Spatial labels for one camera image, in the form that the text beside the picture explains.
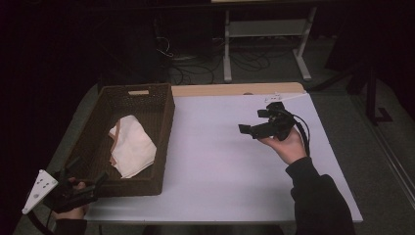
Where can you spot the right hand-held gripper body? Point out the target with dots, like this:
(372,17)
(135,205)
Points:
(277,125)

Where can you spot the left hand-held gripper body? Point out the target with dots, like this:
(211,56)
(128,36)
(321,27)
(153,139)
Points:
(41,189)

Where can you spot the cream garment brown trim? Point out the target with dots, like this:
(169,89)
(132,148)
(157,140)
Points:
(133,147)

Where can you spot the brown wicker basket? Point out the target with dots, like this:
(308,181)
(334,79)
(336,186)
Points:
(147,104)

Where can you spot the person's right hand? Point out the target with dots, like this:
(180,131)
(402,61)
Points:
(288,148)

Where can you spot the person's left hand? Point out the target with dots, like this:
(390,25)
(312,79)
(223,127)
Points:
(72,212)

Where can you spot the white table mat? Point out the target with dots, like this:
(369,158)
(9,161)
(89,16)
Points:
(212,176)

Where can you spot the black metal stand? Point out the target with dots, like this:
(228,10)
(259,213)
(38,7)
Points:
(372,98)

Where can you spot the white metal desk frame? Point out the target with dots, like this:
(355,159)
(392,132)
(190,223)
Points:
(261,28)

